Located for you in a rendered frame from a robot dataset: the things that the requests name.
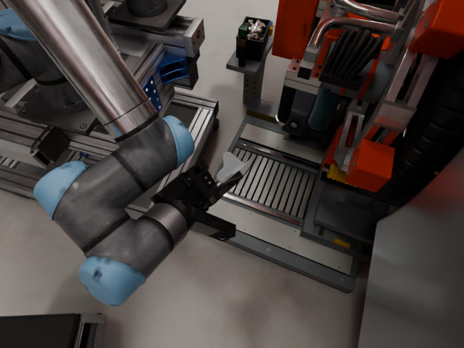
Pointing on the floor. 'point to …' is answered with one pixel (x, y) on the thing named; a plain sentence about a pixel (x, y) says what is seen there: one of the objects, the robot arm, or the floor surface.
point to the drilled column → (253, 85)
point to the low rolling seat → (52, 331)
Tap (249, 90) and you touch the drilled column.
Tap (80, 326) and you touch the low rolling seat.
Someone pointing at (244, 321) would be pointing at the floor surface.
